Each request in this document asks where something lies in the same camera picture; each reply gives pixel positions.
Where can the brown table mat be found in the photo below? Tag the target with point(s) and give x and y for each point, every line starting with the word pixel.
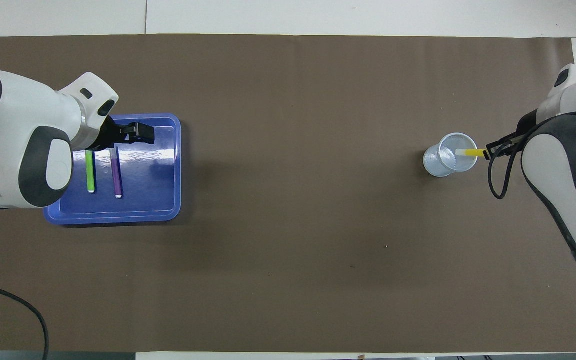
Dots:
pixel 288 275

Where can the translucent plastic cup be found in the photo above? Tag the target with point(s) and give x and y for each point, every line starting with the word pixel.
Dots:
pixel 438 160

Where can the purple pen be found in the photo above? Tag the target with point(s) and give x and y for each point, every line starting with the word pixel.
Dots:
pixel 116 175

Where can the blue plastic tray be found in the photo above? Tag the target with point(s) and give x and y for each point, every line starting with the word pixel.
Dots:
pixel 143 190

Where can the green pen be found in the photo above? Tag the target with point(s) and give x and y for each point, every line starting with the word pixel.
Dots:
pixel 90 172

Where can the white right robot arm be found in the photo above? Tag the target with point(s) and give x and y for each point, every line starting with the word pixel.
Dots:
pixel 558 165

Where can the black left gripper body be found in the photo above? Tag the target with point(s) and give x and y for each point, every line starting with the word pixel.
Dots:
pixel 102 134

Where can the yellow pen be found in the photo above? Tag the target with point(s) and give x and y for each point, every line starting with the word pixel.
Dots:
pixel 473 152

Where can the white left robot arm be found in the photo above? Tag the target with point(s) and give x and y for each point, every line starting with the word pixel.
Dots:
pixel 13 125

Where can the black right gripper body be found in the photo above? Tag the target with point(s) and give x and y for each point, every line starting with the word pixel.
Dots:
pixel 528 124

